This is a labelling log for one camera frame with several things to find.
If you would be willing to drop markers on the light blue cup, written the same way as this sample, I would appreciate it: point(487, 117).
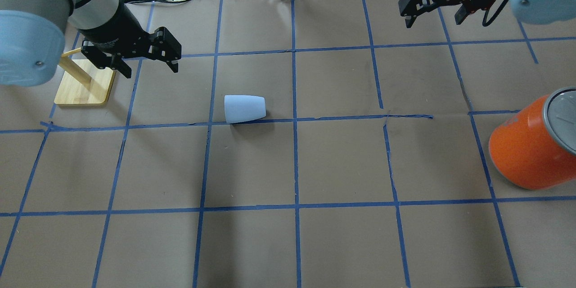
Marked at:
point(244, 108)

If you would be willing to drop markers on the wooden cup tree stand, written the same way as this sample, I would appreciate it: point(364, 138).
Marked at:
point(83, 84)

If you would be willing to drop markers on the orange bucket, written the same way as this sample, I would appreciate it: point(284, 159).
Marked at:
point(536, 149)

